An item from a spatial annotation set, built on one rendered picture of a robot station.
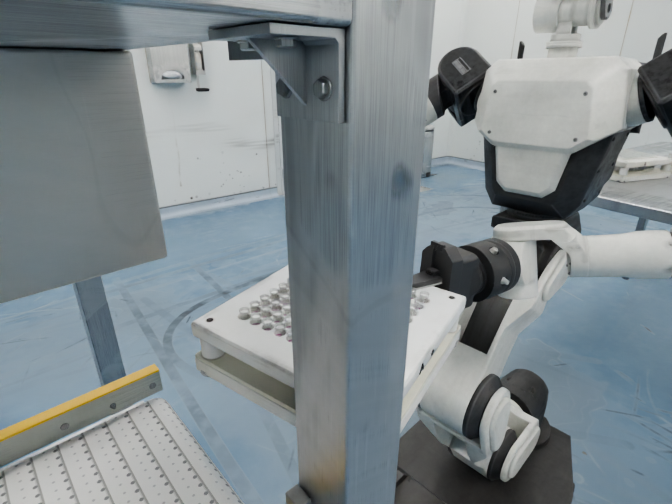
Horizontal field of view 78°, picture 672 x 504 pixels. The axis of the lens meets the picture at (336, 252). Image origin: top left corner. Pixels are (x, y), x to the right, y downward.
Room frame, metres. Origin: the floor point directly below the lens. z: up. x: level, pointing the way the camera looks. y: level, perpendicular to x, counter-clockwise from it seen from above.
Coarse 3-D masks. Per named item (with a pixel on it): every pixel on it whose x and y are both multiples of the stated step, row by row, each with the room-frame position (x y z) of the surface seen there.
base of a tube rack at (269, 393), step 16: (448, 336) 0.45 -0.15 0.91; (448, 352) 0.44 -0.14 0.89; (208, 368) 0.39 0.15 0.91; (224, 368) 0.38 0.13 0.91; (240, 368) 0.38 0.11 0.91; (432, 368) 0.39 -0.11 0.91; (224, 384) 0.38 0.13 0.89; (240, 384) 0.36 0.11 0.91; (256, 384) 0.36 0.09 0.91; (272, 384) 0.36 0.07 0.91; (416, 384) 0.36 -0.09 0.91; (256, 400) 0.35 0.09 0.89; (272, 400) 0.34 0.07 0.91; (288, 400) 0.33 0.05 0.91; (416, 400) 0.35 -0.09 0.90; (288, 416) 0.33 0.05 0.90; (400, 432) 0.32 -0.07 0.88
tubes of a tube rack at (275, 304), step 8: (280, 296) 0.44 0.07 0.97; (288, 296) 0.44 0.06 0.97; (272, 304) 0.43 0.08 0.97; (280, 304) 0.43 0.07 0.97; (288, 304) 0.43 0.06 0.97; (264, 312) 0.41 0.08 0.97; (272, 312) 0.41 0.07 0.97; (280, 312) 0.41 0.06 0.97; (288, 312) 0.42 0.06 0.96; (280, 320) 0.40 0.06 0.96; (288, 320) 0.39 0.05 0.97; (288, 328) 0.39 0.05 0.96
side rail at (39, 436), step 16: (144, 384) 0.42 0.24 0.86; (160, 384) 0.43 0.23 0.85; (96, 400) 0.38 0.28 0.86; (112, 400) 0.39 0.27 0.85; (128, 400) 0.41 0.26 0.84; (64, 416) 0.36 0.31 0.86; (80, 416) 0.37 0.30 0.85; (96, 416) 0.38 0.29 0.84; (32, 432) 0.34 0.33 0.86; (48, 432) 0.35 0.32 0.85; (64, 432) 0.36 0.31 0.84; (0, 448) 0.32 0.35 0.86; (16, 448) 0.33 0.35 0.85; (32, 448) 0.34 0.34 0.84; (0, 464) 0.32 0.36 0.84
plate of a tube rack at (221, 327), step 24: (264, 288) 0.48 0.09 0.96; (288, 288) 0.48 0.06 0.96; (432, 288) 0.49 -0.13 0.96; (216, 312) 0.42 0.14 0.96; (432, 312) 0.43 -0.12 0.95; (456, 312) 0.44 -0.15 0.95; (216, 336) 0.38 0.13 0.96; (240, 336) 0.38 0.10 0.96; (264, 336) 0.38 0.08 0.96; (408, 336) 0.39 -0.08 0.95; (432, 336) 0.39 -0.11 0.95; (264, 360) 0.34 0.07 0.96; (288, 360) 0.34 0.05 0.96; (408, 360) 0.35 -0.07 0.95; (288, 384) 0.32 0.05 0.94; (408, 384) 0.32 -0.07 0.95
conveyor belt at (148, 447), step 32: (128, 416) 0.39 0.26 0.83; (160, 416) 0.39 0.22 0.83; (64, 448) 0.34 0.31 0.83; (96, 448) 0.34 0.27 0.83; (128, 448) 0.34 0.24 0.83; (160, 448) 0.34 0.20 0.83; (192, 448) 0.35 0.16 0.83; (0, 480) 0.30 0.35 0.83; (32, 480) 0.30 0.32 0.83; (64, 480) 0.30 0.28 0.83; (96, 480) 0.30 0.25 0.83; (128, 480) 0.30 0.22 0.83; (160, 480) 0.30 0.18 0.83; (192, 480) 0.30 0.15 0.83; (224, 480) 0.31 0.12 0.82
